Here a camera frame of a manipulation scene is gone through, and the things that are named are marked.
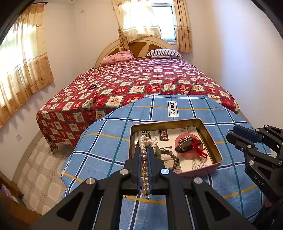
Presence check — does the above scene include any brown wooden bead bracelet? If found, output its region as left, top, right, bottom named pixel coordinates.
left=135, top=141, right=181, bottom=172

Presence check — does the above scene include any pink bangle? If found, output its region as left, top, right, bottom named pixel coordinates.
left=175, top=133, right=208, bottom=159

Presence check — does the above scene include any red string pendant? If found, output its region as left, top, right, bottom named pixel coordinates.
left=191, top=139, right=208, bottom=159

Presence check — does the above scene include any metal ball bead bracelet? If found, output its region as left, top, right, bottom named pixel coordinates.
left=178, top=135, right=195, bottom=146

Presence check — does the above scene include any white pearl necklace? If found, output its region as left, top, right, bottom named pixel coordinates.
left=138, top=135, right=158, bottom=197

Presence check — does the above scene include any green jade bangle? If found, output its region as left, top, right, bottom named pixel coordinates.
left=154, top=144, right=162, bottom=160

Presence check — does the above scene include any printed paper sheet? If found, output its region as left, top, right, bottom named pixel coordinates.
left=133, top=126, right=212, bottom=173

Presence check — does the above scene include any pink metal tin box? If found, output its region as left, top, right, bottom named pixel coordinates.
left=129, top=118, right=223, bottom=178

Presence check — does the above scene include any blue plaid tablecloth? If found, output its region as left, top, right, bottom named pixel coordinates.
left=61, top=95, right=264, bottom=222

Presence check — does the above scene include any wooden furniture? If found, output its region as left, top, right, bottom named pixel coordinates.
left=1, top=173, right=41, bottom=229

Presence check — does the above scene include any red patterned bedspread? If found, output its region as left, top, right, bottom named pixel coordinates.
left=36, top=57, right=240, bottom=152

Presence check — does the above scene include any plaid pillow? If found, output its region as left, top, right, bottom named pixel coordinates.
left=147, top=49, right=183, bottom=59

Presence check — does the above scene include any black object on bed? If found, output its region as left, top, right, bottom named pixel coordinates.
left=87, top=84, right=97, bottom=90

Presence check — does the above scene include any right narrow curtain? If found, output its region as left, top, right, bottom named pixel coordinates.
left=173, top=0, right=192, bottom=54

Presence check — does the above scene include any pink floral pillow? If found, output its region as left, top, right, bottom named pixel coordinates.
left=101, top=50, right=134, bottom=65

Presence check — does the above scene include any beige wooden headboard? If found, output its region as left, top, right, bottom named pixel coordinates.
left=94, top=36, right=176, bottom=68

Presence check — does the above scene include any window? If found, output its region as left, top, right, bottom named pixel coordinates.
left=152, top=1, right=177, bottom=44

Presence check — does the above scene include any left window curtain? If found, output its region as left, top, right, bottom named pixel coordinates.
left=1, top=3, right=54, bottom=126

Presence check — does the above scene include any window curtain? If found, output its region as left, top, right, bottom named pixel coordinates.
left=1, top=3, right=54, bottom=126
left=112, top=1, right=162, bottom=50

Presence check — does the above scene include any middle window curtain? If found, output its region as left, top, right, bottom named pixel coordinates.
left=112, top=1, right=162, bottom=50

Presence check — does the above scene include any wall socket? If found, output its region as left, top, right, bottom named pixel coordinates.
left=16, top=134, right=22, bottom=141

